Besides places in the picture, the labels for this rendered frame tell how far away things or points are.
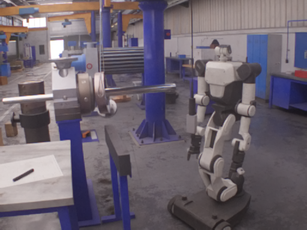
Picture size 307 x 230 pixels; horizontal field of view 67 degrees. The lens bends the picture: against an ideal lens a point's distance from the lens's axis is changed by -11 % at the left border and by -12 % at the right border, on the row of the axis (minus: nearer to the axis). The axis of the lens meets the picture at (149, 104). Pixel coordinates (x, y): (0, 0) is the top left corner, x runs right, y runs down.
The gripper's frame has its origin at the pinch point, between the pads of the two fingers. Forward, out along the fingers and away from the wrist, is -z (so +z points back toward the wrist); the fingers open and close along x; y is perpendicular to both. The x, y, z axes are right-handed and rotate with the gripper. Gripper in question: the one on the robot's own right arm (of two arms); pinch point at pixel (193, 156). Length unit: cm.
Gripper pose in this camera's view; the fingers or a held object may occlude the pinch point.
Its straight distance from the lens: 224.4
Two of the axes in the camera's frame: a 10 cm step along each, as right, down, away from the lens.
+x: -8.0, -0.5, -5.9
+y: 5.8, 1.7, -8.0
